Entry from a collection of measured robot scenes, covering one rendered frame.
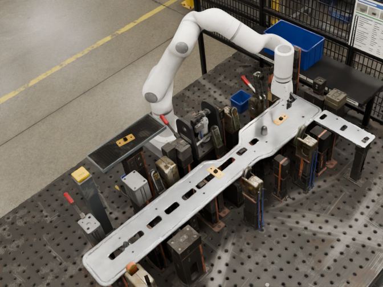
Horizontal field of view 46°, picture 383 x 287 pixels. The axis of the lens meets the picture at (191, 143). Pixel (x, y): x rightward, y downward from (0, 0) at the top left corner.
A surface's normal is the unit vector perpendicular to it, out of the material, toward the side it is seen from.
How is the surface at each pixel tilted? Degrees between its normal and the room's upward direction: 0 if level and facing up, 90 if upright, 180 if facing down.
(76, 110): 0
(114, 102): 0
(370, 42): 90
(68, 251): 0
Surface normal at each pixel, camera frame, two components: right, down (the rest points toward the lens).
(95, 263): -0.11, -0.68
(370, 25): -0.73, 0.55
